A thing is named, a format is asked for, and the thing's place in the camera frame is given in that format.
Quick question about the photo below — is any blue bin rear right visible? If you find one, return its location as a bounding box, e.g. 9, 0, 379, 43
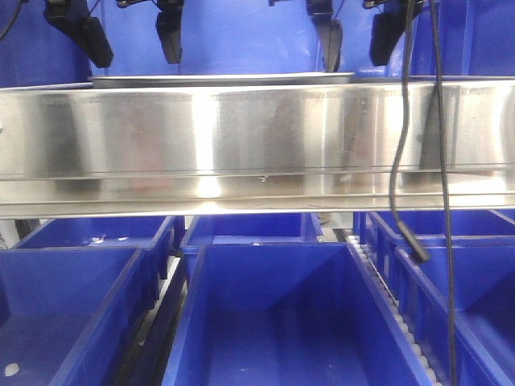
360, 209, 515, 282

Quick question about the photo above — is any hanging black cable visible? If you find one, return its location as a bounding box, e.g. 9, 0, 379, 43
428, 0, 459, 386
389, 0, 431, 265

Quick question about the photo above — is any roller track rail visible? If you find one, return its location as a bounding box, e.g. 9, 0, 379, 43
345, 235, 440, 385

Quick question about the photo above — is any blue bin upper right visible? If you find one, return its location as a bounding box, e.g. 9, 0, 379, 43
410, 0, 515, 77

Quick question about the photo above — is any blue bin rear left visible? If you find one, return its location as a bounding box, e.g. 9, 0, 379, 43
15, 216, 185, 279

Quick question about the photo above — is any blue bin behind tray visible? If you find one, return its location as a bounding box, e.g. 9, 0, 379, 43
92, 1, 402, 77

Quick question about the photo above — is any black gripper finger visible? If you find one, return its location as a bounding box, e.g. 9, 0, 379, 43
43, 0, 113, 68
306, 0, 343, 72
364, 1, 409, 67
155, 0, 184, 64

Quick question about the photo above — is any blue bin lower centre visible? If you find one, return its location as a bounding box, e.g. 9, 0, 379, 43
160, 243, 438, 386

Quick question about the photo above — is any blue bin lower left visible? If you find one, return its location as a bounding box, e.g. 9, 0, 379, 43
1, 248, 145, 385

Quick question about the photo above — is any silver metal tray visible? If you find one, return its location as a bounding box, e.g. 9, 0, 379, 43
90, 72, 355, 88

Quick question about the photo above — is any blue bin rear centre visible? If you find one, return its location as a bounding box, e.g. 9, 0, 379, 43
180, 213, 323, 278

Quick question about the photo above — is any stainless steel shelf rail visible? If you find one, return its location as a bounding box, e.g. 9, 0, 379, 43
1, 78, 514, 219

